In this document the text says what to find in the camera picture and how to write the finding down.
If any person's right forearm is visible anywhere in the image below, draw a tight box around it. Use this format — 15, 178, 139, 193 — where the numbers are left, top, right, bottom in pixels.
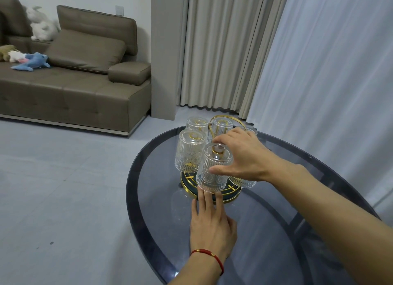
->
267, 163, 393, 285

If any pink and white plush toy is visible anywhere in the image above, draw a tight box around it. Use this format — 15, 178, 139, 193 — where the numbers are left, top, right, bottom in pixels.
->
7, 50, 30, 63

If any blue plush toy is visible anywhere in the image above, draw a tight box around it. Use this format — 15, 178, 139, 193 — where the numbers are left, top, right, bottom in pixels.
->
11, 52, 51, 72

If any white plush rabbit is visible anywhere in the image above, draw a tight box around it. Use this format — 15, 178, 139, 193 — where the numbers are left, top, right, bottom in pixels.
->
24, 6, 61, 42

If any red string bracelet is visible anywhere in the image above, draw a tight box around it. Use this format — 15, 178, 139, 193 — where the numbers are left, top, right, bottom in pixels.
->
190, 249, 225, 276

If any brown sofa cushion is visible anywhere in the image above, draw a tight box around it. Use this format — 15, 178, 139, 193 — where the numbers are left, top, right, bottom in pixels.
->
44, 29, 127, 75

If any clear ribbed glass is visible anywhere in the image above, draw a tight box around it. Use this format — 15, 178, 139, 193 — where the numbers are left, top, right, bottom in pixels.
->
208, 117, 234, 140
174, 129, 207, 173
185, 117, 209, 135
235, 125, 258, 136
196, 142, 234, 193
228, 176, 257, 189

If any brown sofa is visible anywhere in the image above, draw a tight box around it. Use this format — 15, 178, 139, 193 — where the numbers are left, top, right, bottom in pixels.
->
0, 0, 152, 137

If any person's right hand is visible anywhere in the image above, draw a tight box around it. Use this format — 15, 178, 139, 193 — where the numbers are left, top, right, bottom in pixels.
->
208, 127, 278, 185

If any round dark glass table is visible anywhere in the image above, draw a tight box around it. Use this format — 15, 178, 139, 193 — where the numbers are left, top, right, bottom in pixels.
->
126, 125, 381, 285

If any gold wire cup rack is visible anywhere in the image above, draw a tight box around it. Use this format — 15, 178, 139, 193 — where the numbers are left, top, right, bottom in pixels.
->
179, 115, 248, 204

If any person's left hand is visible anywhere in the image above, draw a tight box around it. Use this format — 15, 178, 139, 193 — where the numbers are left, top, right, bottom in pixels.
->
190, 186, 238, 263

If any brown plush toy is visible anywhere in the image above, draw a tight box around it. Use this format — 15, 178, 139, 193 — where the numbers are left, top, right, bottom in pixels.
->
0, 44, 19, 62

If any white sheer curtain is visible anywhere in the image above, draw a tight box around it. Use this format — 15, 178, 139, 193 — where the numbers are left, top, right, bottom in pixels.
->
246, 0, 393, 227

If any beige curtain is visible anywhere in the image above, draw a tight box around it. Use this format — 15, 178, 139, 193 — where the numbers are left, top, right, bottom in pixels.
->
179, 0, 292, 120

